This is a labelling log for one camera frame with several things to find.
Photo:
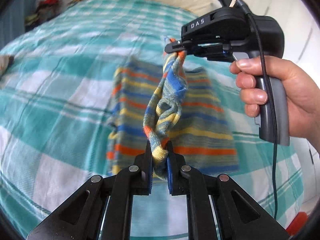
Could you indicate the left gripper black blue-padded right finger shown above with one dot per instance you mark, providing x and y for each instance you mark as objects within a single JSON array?
[{"x": 217, "y": 207}]

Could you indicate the right hand of person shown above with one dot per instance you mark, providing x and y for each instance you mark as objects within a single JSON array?
[{"x": 301, "y": 91}]

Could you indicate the teal curtain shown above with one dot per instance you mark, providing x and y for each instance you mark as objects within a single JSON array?
[{"x": 12, "y": 22}]

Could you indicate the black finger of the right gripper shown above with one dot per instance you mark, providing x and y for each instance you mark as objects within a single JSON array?
[{"x": 177, "y": 46}]

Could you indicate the patterned beige cushion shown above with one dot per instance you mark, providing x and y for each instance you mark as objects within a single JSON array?
[{"x": 5, "y": 61}]

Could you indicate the pile of colourful clothes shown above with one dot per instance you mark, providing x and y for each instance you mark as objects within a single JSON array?
[{"x": 44, "y": 10}]

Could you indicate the orange trousers of operator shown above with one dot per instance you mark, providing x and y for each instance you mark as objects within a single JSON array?
[{"x": 298, "y": 222}]

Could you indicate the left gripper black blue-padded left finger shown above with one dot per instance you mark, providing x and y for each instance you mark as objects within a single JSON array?
[{"x": 102, "y": 207}]

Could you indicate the teal white checked bedspread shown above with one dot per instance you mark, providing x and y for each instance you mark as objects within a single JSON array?
[{"x": 73, "y": 100}]

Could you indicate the striped knit sweater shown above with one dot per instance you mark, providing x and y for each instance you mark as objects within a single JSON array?
[{"x": 155, "y": 100}]

